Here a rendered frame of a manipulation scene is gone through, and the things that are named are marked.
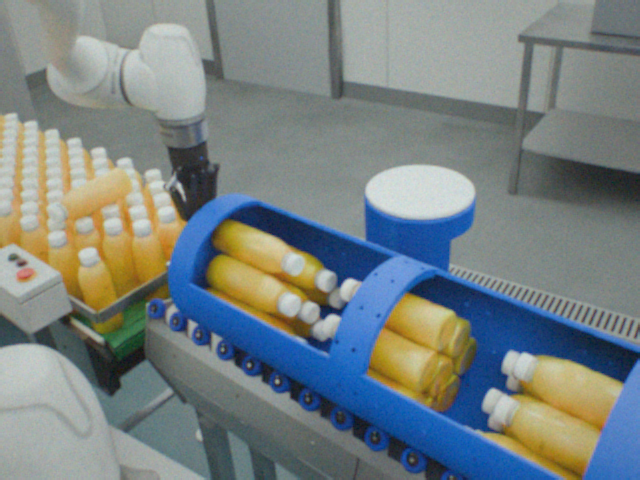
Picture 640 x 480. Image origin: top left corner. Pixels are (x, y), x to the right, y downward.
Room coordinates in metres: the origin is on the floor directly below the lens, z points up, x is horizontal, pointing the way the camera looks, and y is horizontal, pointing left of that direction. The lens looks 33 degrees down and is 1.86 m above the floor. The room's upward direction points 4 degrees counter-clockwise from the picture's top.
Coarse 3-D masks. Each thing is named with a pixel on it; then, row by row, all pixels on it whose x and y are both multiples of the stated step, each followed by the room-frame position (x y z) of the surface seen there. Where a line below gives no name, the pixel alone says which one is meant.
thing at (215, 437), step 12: (204, 420) 1.13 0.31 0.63; (204, 432) 1.12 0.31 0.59; (216, 432) 1.12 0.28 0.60; (204, 444) 1.13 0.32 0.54; (216, 444) 1.11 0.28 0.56; (228, 444) 1.14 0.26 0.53; (216, 456) 1.11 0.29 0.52; (228, 456) 1.13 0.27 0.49; (216, 468) 1.11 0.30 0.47; (228, 468) 1.12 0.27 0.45
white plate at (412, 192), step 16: (384, 176) 1.57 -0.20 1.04; (400, 176) 1.56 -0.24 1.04; (416, 176) 1.56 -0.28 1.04; (432, 176) 1.55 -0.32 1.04; (448, 176) 1.54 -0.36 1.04; (368, 192) 1.49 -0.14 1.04; (384, 192) 1.48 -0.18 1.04; (400, 192) 1.48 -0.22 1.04; (416, 192) 1.47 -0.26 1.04; (432, 192) 1.46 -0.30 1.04; (448, 192) 1.46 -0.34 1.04; (464, 192) 1.45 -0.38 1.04; (384, 208) 1.40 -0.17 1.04; (400, 208) 1.40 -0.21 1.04; (416, 208) 1.39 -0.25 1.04; (432, 208) 1.39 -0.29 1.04; (448, 208) 1.38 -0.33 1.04; (464, 208) 1.39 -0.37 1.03
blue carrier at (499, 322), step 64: (192, 256) 1.03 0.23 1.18; (320, 256) 1.14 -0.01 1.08; (384, 256) 1.01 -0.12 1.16; (192, 320) 1.03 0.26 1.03; (256, 320) 0.89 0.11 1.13; (384, 320) 0.78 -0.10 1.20; (512, 320) 0.85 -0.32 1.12; (320, 384) 0.79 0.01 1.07; (384, 384) 0.72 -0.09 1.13; (448, 448) 0.62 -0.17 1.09
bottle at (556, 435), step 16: (512, 416) 0.64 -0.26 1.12; (528, 416) 0.63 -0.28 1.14; (544, 416) 0.62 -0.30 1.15; (560, 416) 0.61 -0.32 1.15; (528, 432) 0.61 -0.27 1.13; (544, 432) 0.60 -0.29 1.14; (560, 432) 0.59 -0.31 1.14; (576, 432) 0.59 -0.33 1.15; (592, 432) 0.58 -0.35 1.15; (528, 448) 0.61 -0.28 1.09; (544, 448) 0.59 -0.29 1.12; (560, 448) 0.58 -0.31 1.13; (576, 448) 0.57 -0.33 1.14; (592, 448) 0.56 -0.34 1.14; (560, 464) 0.57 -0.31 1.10; (576, 464) 0.56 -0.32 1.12
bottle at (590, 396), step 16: (528, 368) 0.69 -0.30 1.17; (544, 368) 0.68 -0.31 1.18; (560, 368) 0.67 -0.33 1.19; (576, 368) 0.66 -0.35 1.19; (544, 384) 0.66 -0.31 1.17; (560, 384) 0.65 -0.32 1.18; (576, 384) 0.64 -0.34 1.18; (592, 384) 0.63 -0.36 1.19; (608, 384) 0.63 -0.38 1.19; (544, 400) 0.66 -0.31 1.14; (560, 400) 0.63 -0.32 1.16; (576, 400) 0.62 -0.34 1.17; (592, 400) 0.61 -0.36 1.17; (608, 400) 0.61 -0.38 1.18; (576, 416) 0.62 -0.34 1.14; (592, 416) 0.60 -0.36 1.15; (608, 416) 0.59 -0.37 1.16
